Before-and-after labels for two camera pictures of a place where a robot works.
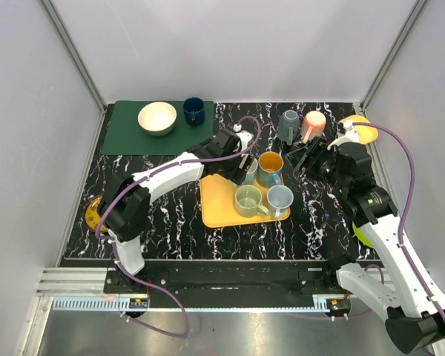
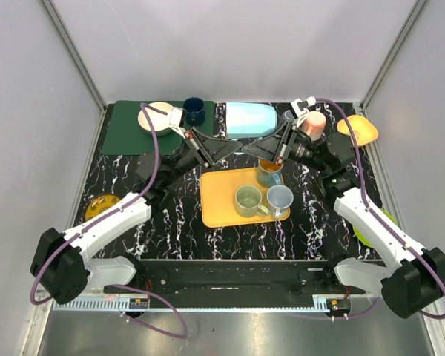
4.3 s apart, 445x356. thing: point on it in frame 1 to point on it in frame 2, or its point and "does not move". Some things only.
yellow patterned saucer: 92,214 does not move
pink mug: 313,126 does not move
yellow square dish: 367,134 does not move
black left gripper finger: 247,165 to 214,145
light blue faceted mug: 250,176 to 247,120
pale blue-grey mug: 279,199 does not move
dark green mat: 127,137 does not move
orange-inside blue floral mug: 270,166 does not move
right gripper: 317,149 to 268,147
